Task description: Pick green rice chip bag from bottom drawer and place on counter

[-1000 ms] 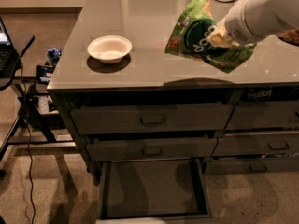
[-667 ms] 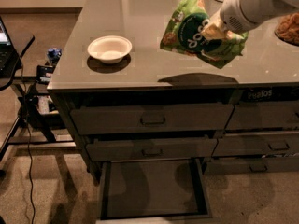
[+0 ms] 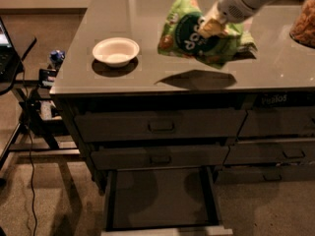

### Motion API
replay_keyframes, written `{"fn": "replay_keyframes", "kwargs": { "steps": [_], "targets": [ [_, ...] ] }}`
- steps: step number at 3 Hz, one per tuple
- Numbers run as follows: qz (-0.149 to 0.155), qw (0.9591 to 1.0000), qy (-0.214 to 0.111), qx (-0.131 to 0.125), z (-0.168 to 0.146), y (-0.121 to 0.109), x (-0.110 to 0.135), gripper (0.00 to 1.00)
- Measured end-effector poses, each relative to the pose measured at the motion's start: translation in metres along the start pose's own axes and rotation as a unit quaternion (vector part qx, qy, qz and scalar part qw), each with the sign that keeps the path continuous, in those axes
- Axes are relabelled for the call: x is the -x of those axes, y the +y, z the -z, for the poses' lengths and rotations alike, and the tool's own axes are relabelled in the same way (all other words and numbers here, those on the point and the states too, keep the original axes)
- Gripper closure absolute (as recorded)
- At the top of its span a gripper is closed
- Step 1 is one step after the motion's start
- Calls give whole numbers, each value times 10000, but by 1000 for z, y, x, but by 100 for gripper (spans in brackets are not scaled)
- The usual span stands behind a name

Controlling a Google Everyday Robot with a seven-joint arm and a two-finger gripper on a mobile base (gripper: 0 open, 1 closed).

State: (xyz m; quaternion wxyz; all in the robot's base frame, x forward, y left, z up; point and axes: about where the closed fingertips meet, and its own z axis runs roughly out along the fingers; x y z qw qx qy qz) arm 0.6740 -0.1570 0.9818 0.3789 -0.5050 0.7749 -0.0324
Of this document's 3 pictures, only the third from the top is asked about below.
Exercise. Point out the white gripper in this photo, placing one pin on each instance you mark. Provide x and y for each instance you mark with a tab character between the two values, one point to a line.
230	4

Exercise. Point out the green rice chip bag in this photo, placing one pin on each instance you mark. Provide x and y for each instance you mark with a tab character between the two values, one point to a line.
180	36

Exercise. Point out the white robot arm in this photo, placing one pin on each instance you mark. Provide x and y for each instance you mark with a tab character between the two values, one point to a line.
224	12

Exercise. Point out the green snack bag on counter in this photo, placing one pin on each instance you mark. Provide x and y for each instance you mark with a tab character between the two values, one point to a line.
246	44

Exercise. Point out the top left drawer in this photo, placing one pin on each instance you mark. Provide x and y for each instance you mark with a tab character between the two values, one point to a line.
159	125

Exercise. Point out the dark drawer cabinet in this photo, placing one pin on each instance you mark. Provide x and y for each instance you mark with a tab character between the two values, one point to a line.
281	74

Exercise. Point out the top right drawer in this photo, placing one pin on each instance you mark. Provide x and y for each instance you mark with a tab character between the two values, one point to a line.
279	121

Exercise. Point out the middle right drawer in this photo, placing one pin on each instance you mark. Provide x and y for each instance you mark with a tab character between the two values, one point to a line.
271	152

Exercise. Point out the middle left drawer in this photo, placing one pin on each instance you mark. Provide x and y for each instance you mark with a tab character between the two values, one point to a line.
147	157

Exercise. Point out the open bottom drawer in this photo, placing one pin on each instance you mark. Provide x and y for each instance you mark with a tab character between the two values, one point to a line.
162	202

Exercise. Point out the white paper bowl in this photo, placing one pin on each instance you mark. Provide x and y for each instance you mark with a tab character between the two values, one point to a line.
116	52

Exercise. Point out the black smartphone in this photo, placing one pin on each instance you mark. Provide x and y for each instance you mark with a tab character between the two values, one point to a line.
47	78

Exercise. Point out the black laptop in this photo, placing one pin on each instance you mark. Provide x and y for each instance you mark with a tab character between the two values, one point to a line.
9	58

